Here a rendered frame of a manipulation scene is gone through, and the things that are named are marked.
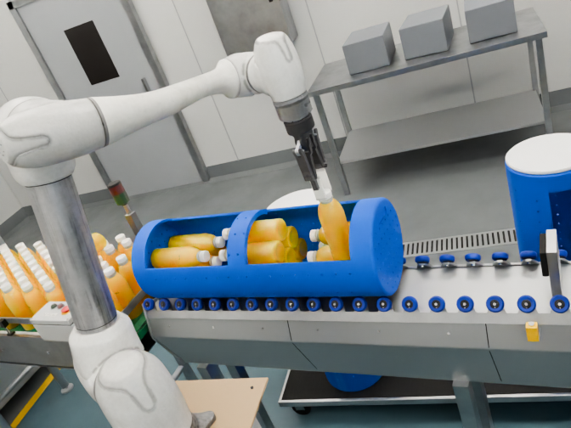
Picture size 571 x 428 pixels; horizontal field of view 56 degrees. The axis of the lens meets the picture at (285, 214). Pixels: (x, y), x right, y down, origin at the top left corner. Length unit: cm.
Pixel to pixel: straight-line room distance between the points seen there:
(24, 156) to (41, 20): 484
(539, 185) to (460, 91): 301
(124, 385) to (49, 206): 41
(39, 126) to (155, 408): 62
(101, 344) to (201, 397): 30
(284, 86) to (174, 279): 80
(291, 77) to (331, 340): 82
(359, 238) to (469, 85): 351
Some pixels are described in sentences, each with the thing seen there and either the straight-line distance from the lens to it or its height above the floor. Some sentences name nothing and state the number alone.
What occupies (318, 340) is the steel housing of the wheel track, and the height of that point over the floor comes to 84.
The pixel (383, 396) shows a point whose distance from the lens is 245.
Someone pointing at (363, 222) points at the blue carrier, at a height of 122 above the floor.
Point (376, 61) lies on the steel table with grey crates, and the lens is 401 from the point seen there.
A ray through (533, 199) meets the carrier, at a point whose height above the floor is 93.
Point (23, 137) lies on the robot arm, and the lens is 107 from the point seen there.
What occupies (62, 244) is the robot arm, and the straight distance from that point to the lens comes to 129.
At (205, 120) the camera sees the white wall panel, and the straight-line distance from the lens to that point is 541.
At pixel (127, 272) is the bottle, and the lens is 212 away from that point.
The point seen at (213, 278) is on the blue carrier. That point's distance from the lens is 171.
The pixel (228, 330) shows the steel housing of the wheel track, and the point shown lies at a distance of 188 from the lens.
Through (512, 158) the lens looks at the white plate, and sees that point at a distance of 201.
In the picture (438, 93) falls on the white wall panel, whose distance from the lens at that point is 487.
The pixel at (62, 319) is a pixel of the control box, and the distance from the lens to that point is 198.
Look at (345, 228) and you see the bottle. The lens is 150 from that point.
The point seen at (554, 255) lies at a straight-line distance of 147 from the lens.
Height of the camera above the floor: 195
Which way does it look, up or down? 26 degrees down
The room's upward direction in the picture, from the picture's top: 21 degrees counter-clockwise
